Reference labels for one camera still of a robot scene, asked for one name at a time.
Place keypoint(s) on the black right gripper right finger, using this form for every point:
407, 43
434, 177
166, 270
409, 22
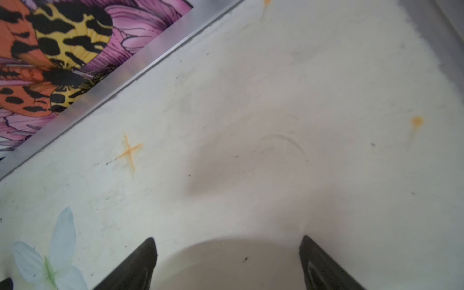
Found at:
321, 272

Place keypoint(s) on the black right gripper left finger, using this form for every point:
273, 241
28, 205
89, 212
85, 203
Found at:
135, 272

